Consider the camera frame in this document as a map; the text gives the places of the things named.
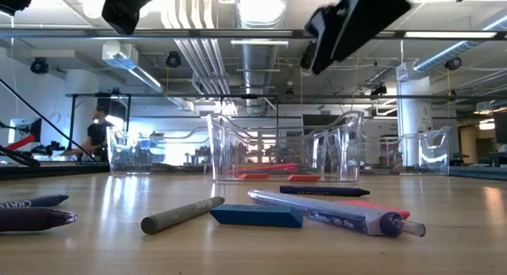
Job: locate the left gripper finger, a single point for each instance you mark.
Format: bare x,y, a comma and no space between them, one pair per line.
126,9

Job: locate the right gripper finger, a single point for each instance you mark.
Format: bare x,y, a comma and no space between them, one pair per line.
376,13
325,41

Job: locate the navy blue crayon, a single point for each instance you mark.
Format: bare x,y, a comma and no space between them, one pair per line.
325,191

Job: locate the blue eraser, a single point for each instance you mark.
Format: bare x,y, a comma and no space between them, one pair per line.
257,216

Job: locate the blue-grey crayon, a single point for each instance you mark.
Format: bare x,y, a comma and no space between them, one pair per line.
39,201

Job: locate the grey crayon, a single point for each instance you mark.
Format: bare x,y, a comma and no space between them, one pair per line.
178,215

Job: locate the white ceiling unit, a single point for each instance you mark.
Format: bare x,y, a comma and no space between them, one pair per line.
119,55

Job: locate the short ceiling light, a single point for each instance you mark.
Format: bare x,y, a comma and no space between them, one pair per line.
257,42

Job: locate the long ceiling light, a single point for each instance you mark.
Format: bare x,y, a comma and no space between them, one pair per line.
447,34

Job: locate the dark screen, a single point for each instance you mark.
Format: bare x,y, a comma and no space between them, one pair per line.
317,122
501,128

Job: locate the white ceiling pipes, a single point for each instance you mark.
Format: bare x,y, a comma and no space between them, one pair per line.
206,61

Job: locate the clear plastic bin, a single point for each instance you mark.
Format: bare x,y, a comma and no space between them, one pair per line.
344,156
285,129
435,156
130,156

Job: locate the white column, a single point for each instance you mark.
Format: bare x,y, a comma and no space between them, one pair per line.
414,108

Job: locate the person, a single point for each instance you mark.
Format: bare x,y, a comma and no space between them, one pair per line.
97,136

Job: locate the red tag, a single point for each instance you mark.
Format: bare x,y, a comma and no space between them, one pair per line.
21,142

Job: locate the black bar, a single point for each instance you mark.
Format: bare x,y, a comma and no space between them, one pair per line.
20,156

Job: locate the black ceiling camera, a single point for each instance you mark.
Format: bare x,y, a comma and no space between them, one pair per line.
305,59
39,65
453,63
173,59
378,91

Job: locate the silver ceiling duct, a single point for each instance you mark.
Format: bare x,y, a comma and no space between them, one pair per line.
259,9

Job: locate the pale blue ceiling duct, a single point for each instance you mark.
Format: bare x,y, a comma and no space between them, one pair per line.
443,55

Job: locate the black aluminium table frame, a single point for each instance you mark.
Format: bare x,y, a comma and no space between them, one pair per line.
222,33

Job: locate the black background rig frame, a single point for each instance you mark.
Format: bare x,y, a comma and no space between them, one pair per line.
178,96

